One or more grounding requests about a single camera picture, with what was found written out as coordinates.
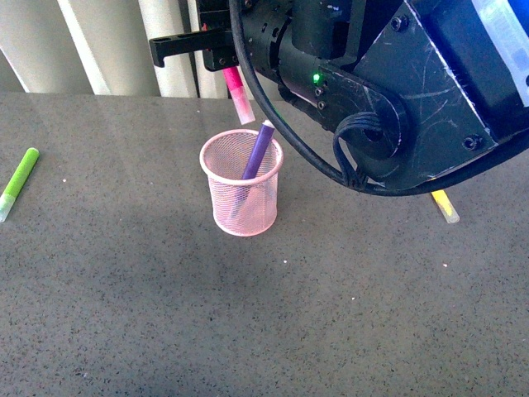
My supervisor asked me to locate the yellow highlighter pen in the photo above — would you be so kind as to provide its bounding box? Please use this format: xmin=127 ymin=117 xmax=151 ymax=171
xmin=431 ymin=190 xmax=460 ymax=224

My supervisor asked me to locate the purple highlighter pen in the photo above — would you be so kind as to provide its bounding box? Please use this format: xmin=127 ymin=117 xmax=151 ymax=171
xmin=230 ymin=120 xmax=275 ymax=218

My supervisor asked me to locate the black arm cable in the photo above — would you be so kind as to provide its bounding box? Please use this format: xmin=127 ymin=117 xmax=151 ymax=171
xmin=227 ymin=0 xmax=529 ymax=198

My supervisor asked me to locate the pink highlighter pen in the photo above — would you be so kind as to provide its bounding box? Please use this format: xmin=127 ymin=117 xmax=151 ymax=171
xmin=222 ymin=67 xmax=255 ymax=125

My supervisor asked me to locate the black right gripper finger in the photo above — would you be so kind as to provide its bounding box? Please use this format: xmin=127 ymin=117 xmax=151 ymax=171
xmin=149 ymin=29 xmax=231 ymax=68

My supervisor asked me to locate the pink mesh pen cup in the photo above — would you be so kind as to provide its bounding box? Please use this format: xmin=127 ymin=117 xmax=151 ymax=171
xmin=199 ymin=129 xmax=284 ymax=237

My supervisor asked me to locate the white pleated curtain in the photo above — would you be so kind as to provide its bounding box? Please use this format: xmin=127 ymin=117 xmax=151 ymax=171
xmin=1 ymin=1 xmax=228 ymax=99

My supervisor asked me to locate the green highlighter pen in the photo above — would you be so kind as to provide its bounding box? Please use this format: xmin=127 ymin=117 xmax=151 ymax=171
xmin=1 ymin=147 xmax=40 ymax=222

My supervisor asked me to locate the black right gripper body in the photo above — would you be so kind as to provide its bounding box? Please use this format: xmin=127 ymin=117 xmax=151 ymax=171
xmin=197 ymin=0 xmax=360 ymax=90

